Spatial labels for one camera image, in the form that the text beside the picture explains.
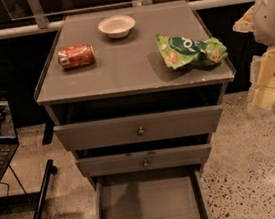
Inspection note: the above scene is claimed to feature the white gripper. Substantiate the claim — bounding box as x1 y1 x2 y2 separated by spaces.
233 7 275 109

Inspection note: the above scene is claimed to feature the red coke can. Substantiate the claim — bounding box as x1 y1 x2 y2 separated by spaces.
57 44 95 70

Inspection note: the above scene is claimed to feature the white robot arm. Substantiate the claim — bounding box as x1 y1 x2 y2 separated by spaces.
233 0 275 109

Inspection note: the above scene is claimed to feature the grey drawer cabinet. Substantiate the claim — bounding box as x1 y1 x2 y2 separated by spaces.
23 0 256 219

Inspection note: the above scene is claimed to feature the grey middle drawer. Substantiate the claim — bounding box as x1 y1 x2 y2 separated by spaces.
76 144 211 177

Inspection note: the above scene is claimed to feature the grey top drawer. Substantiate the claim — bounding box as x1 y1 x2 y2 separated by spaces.
54 105 222 151

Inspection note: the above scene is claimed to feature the grey open bottom drawer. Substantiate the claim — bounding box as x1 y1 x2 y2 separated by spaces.
95 165 212 219

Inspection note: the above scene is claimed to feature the green chip bag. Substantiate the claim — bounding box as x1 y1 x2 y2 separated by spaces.
155 34 228 69

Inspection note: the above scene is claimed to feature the white bowl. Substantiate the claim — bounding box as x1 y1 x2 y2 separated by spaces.
98 15 136 39

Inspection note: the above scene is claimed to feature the black laptop stand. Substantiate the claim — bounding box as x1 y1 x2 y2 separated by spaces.
0 159 58 219

